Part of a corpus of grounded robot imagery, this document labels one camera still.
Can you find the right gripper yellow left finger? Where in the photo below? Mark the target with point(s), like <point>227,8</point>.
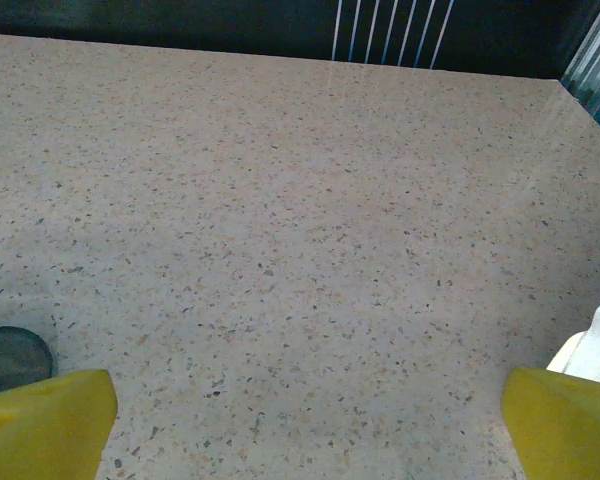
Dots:
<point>40,430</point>

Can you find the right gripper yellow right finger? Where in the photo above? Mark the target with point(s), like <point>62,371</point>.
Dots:
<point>565,435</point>

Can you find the smoke grey coffee dripper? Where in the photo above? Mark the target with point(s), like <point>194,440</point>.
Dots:
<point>10,355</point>

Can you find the cream filter holder orange cap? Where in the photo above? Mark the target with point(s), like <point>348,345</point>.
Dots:
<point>595,345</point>

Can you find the aluminium frame post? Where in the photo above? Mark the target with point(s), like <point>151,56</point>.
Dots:
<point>592,55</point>

